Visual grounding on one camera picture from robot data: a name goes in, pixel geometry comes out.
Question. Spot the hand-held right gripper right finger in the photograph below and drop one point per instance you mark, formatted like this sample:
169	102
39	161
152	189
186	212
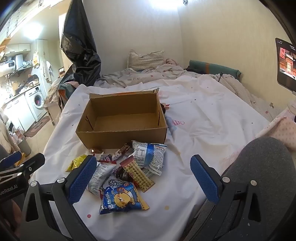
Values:
204	179

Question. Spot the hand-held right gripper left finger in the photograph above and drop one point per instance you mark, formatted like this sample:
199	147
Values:
81	179

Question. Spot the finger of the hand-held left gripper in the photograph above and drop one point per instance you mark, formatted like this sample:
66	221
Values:
32	162
9	159

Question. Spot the yellow snack packet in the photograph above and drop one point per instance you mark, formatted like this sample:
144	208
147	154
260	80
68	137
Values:
76	162

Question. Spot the white red-striped snack packet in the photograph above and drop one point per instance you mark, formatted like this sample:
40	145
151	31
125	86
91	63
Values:
101	173

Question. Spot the navy and white snack packet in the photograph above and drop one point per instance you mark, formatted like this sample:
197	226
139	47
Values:
107	158

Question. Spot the dark brown jerky packet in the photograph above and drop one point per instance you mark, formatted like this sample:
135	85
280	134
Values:
121	174

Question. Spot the blue cartoon bear snack packet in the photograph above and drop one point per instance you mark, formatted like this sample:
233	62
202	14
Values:
122	197

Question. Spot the cardboard box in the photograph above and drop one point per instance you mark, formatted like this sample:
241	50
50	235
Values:
120	136

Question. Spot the blue and white snack packet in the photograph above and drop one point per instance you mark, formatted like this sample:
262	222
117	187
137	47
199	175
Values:
151	155

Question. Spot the grey trash bin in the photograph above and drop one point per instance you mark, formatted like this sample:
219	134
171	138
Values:
24	146

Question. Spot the clear wrapped reddish snack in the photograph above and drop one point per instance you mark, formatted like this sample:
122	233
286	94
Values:
96	150

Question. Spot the patterned floor rug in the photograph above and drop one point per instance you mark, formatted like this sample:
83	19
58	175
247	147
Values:
38	127

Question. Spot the white kitchen cabinet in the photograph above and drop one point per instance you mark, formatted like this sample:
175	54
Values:
17	111

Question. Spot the brown and white candy wrapper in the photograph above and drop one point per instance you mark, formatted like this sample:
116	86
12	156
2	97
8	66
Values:
124	148

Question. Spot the tan red-edged snack bar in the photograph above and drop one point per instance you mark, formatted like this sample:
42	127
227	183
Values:
137	174

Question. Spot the white dotted bed sheet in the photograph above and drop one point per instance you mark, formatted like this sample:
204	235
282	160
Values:
208	120

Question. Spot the white washing machine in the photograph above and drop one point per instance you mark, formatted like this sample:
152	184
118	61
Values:
37	102

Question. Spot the white water heater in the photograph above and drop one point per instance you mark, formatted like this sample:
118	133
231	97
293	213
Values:
7	66

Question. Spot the pink dotted cloth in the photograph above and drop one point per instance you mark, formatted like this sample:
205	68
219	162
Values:
284	131

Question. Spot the hanging white towel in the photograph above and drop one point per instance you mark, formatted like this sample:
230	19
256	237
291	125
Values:
47	69

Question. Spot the beige dotted blanket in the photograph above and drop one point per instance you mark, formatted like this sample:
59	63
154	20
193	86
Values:
242	91

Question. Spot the tall white cabinet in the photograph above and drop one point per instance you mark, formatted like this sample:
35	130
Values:
42	61

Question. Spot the green cushion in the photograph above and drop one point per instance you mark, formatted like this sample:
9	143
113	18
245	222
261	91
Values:
212	67

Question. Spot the grey floral quilt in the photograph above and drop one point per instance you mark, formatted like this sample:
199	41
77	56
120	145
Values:
138	77

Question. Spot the pink crumpled cloth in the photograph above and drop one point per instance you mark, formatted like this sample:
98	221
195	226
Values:
172	62

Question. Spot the black plastic bag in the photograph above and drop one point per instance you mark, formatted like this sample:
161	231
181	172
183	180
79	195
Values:
78	46

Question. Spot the cream floral pillow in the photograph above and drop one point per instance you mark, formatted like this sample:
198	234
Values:
144	60

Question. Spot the tablet screen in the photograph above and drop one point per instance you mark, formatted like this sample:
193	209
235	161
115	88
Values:
286	62

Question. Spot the white wall cabinet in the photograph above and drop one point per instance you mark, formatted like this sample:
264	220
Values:
18	48

